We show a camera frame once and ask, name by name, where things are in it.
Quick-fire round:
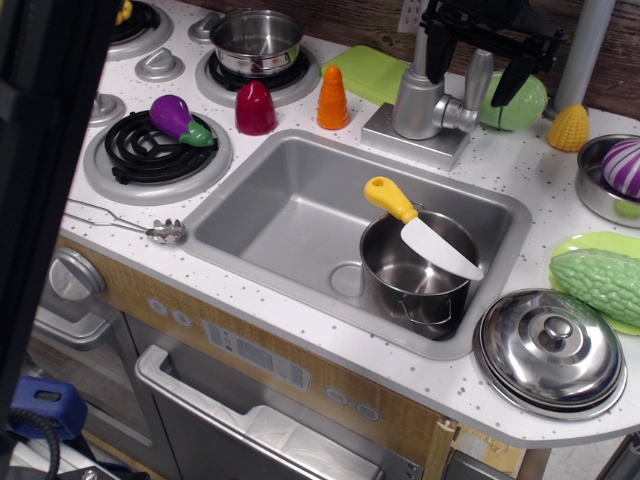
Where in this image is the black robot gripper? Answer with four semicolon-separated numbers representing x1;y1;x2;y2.
421;1;568;107

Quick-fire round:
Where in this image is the silver faucet lever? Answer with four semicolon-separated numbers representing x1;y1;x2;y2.
463;49;493;111

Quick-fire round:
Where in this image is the grey vertical pole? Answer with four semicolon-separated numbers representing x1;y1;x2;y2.
550;0;616;115

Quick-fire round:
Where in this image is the green toy capsule vegetable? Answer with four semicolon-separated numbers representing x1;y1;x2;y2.
479;71;548;132

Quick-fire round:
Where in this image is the silver toy faucet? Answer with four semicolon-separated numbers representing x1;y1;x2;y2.
361;33;481;171

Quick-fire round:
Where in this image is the green cutting board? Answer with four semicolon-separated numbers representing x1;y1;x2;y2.
321;45;409;106

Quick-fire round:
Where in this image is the yellow toy corn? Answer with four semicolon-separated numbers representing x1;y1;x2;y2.
546;104;590;152

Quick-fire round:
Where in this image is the orange toy carrot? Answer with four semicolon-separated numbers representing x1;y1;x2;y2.
317;65;349;130

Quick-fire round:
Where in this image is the steel bowl at right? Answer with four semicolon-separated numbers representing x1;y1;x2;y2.
575;134;639;229

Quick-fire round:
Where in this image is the purple toy onion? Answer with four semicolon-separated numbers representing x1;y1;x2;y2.
602;139;639;199

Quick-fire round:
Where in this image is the steel pot on burner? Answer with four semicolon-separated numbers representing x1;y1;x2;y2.
209;9;303;78

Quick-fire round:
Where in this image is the red toy pepper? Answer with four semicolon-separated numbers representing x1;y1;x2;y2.
235;80;277;136

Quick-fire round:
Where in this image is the light green plate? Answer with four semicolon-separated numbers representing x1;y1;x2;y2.
549;231;639;336

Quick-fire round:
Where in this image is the steel pot in sink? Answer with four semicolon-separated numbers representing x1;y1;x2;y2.
359;214;471;339

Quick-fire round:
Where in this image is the green toy bitter gourd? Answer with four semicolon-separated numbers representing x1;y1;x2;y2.
549;249;639;326

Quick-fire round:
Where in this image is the black rear right burner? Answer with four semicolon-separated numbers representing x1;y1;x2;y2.
195;47;320;107

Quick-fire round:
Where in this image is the grey stove knob rear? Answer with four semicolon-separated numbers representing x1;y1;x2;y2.
187;12;222;44

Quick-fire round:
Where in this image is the grey stove knob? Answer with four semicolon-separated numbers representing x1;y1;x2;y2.
187;12;222;44
88;93;126;128
135;47;185;83

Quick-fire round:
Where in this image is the steel pot lid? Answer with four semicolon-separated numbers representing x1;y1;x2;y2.
473;289;627;421

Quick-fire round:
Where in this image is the purple toy eggplant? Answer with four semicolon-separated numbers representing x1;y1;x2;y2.
149;95;214;148

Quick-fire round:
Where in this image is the grey stove knob middle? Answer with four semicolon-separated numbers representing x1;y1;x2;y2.
135;47;185;83

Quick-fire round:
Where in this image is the black rear left burner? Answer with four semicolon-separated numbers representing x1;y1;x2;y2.
107;1;173;61

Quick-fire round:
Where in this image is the yellow toy on burner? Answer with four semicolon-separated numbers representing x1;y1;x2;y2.
115;0;133;26

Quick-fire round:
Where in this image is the black front stove burner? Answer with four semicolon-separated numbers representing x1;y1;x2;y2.
83;111;232;206

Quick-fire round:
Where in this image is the grey stove knob left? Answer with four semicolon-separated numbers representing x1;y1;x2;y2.
88;93;126;128

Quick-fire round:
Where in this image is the silver oven dial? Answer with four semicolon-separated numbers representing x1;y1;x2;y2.
48;247;107;302

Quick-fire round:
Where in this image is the blue clamp device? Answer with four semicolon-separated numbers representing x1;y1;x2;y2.
7;376;88;440

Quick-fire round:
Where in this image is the white wall outlet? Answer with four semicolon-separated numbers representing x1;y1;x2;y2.
397;0;427;34

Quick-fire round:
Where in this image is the yellow handled toy knife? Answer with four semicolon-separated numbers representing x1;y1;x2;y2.
364;176;484;281

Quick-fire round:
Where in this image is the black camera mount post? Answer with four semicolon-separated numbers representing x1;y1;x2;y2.
0;0;125;480

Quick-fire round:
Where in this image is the silver dishwasher door handle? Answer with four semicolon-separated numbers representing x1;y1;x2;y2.
133;343;425;480

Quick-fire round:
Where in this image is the silver oven door handle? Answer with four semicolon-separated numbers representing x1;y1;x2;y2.
34;307;112;351

